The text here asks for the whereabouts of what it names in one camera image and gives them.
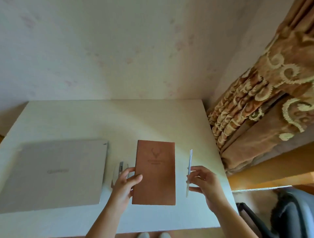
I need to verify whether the person's left hand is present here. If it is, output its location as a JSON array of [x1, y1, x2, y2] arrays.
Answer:
[[107, 167, 143, 209]]

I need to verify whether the person's right hand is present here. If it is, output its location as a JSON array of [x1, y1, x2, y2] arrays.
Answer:
[[187, 166, 230, 214]]

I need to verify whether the white pen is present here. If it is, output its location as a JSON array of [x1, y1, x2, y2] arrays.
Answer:
[[185, 149, 193, 198]]

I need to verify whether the brown leather notebook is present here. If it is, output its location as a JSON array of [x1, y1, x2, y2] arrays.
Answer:
[[132, 140, 176, 206]]

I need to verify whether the person's right forearm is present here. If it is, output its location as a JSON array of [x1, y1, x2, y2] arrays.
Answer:
[[212, 199, 258, 238]]

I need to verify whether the person's left forearm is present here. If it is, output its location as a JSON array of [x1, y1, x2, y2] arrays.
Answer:
[[85, 199, 124, 238]]

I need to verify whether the silver laptop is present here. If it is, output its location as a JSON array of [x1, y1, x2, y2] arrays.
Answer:
[[0, 140, 108, 214]]

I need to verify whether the dark grey chair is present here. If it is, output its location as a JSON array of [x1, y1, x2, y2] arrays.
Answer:
[[236, 186, 314, 238]]

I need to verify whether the brown patterned curtain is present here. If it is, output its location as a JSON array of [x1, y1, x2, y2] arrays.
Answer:
[[207, 0, 314, 176]]

